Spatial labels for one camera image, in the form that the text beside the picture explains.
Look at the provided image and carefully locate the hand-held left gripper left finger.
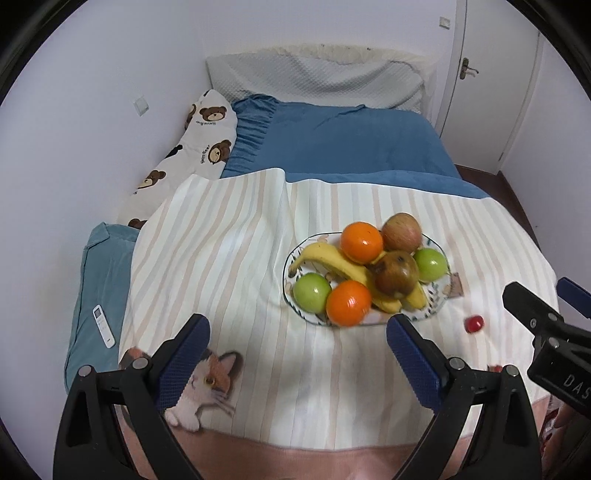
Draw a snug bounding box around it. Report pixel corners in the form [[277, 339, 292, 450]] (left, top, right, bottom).
[[53, 314, 212, 480]]

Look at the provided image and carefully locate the light red apple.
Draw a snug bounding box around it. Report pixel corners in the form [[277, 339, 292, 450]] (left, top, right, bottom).
[[382, 212, 423, 254]]

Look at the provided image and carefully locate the grey-white textured pillow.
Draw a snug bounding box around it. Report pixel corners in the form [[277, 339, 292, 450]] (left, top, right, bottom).
[[205, 48, 437, 116]]

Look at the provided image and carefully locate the white remote control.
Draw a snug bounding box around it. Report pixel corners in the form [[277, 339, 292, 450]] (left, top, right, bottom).
[[93, 305, 116, 348]]

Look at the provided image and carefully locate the white door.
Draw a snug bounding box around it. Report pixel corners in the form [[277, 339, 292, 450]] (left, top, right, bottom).
[[436, 0, 541, 174]]

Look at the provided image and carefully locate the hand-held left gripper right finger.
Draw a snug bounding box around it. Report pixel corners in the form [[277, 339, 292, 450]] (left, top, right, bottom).
[[387, 314, 542, 480]]

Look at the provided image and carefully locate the orange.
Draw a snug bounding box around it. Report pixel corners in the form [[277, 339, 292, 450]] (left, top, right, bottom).
[[341, 222, 384, 265], [326, 280, 373, 327]]

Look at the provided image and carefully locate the oval floral ceramic plate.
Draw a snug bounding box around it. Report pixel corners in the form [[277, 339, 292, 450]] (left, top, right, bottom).
[[283, 231, 455, 328]]

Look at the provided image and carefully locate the bear print long pillow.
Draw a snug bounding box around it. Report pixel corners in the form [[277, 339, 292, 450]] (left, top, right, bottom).
[[115, 89, 239, 230]]

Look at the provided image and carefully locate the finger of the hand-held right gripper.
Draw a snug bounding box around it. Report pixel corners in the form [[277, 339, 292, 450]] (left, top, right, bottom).
[[557, 277, 591, 320], [502, 281, 566, 340]]

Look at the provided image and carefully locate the blue bed sheet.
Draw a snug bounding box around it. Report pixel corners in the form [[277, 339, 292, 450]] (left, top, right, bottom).
[[220, 95, 495, 201]]

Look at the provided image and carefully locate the blue velvet cushion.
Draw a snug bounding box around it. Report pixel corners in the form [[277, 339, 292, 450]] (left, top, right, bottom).
[[65, 222, 141, 393]]

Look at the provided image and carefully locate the green apple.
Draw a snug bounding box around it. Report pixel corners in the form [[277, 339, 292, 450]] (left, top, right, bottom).
[[294, 272, 332, 313], [413, 248, 450, 282]]

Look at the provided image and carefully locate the dark brown-red apple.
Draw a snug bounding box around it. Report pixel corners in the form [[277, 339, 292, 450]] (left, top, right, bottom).
[[373, 251, 420, 296]]

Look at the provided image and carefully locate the striped cat print blanket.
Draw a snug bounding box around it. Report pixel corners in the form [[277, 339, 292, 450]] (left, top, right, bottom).
[[117, 167, 559, 480]]

